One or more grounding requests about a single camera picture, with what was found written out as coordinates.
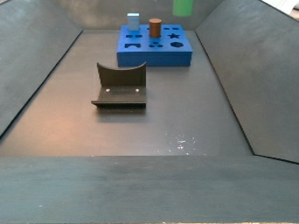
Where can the green oval peg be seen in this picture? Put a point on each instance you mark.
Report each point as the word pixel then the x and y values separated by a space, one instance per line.
pixel 181 8

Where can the blue shape-sorting board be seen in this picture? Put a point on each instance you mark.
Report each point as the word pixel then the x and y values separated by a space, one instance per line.
pixel 168 51

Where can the black curved stand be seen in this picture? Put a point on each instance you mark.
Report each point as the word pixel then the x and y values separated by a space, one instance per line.
pixel 121 87

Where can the brown cylinder peg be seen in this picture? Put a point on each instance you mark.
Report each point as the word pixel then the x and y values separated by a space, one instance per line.
pixel 155 27

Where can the light blue square peg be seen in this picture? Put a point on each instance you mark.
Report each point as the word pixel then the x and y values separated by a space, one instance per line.
pixel 132 21

